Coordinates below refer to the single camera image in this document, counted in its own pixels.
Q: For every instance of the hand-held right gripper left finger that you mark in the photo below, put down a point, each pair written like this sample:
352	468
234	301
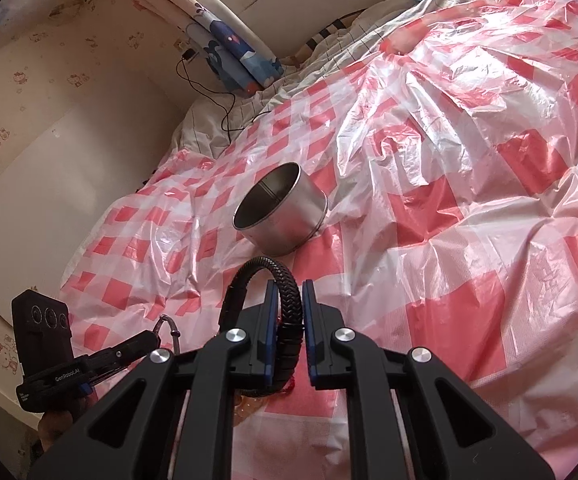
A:
271	330

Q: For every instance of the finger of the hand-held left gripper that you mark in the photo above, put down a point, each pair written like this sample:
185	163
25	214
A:
104	372
129	344

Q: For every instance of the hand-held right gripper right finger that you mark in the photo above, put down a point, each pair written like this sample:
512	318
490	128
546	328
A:
309	330

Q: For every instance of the round metal tin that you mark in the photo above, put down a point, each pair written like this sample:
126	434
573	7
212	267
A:
289	220

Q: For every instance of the person's left hand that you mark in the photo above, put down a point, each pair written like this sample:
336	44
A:
56	420

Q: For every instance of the red white checkered plastic sheet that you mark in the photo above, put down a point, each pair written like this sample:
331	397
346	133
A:
419	185

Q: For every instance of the white lined quilt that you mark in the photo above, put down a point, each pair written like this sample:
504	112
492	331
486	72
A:
204	125

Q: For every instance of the black charger plug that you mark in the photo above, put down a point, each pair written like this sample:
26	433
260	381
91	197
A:
187	55

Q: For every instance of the blue patterned pillow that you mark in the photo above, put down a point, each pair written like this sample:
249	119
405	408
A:
229	45

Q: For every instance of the striped pillow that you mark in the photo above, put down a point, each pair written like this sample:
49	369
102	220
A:
331	27

